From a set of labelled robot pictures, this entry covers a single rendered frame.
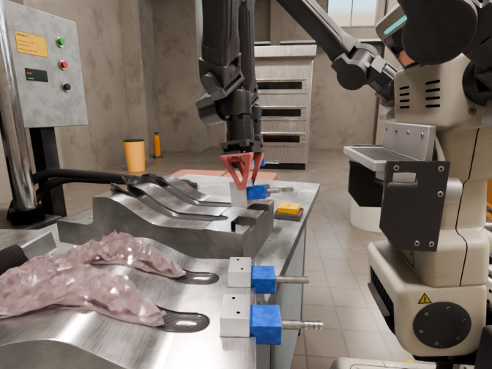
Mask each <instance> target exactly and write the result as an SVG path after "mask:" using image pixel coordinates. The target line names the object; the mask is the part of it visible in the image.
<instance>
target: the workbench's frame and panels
mask: <svg viewBox="0 0 492 369"><path fill-rule="evenodd" d="M319 189H320V185H319V187H318V190H317V192H316V195H315V197H314V199H313V202H312V204H311V205H310V208H309V210H308V212H307V215H306V217H305V219H304V222H303V224H302V226H301V228H300V230H299V233H298V235H297V237H296V239H295V242H294V244H293V246H292V249H291V251H290V253H289V255H288V258H287V259H286V262H285V264H284V266H283V269H282V271H281V273H280V276H304V274H305V245H306V230H307V221H308V218H309V216H310V213H311V211H312V208H313V205H314V203H315V201H316V199H317V196H318V193H319ZM303 290H304V284H300V283H276V293H275V294H271V296H270V298H269V301H268V303H267V305H279V306H280V316H281V319H300V320H301V321H302V305H303ZM300 334H301V329H282V343H281V345H264V344H256V369H290V367H291V361H292V357H293V354H294V349H295V345H296V342H297V336H300Z"/></svg>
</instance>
